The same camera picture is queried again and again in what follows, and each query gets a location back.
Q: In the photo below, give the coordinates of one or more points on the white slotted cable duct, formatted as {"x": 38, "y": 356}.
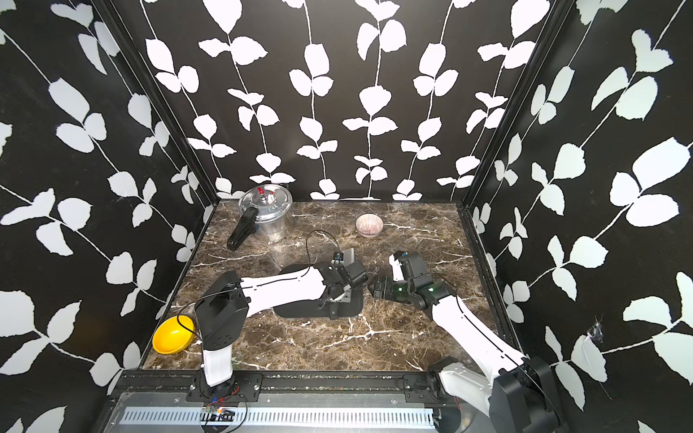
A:
{"x": 342, "y": 418}

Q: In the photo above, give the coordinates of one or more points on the cleaver knife black handle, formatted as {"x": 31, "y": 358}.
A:
{"x": 349, "y": 256}

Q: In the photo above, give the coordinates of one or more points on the yellow plastic bowl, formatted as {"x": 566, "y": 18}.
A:
{"x": 174, "y": 335}

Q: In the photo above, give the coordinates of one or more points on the black front mounting rail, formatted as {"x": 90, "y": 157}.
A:
{"x": 415, "y": 387}

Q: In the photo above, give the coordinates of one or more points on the silver pressure cooker pot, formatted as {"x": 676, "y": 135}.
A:
{"x": 266, "y": 211}

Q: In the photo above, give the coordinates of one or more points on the black cutting board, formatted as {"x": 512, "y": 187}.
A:
{"x": 348, "y": 307}

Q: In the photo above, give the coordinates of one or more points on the pink ceramic bowl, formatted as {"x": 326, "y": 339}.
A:
{"x": 369, "y": 225}

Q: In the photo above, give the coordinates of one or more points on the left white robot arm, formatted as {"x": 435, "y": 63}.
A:
{"x": 222, "y": 311}

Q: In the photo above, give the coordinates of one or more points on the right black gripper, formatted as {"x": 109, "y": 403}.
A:
{"x": 382, "y": 289}

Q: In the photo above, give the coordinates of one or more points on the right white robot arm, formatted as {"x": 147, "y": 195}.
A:
{"x": 517, "y": 393}

